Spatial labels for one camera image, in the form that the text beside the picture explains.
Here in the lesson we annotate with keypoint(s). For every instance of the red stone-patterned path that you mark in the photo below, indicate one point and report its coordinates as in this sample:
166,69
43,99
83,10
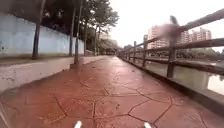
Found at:
110,86

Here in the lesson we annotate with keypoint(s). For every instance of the tall pale building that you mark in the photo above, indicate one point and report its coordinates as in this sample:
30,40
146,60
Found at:
201,35
153,35

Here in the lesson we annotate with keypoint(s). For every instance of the brown wooden railing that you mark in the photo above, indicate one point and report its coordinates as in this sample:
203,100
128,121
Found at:
171,63

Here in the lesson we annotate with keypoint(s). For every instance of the robot's own part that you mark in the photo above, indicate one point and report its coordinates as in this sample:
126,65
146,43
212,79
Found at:
77,124
147,125

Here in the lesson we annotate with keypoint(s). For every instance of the row of trees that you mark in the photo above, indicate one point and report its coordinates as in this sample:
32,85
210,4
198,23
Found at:
36,40

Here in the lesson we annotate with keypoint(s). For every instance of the canal water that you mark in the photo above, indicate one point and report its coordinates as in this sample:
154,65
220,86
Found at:
193,75

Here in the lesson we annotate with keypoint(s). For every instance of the bare dirt strip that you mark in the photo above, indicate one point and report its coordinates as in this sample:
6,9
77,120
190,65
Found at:
20,60

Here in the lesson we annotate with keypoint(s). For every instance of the grey concrete kerb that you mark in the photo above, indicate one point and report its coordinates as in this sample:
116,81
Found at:
200,96

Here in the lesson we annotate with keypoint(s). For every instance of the grey concrete low wall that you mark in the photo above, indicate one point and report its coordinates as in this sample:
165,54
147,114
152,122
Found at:
26,71

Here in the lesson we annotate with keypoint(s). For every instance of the pale blue wall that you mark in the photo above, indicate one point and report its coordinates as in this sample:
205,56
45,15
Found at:
16,38

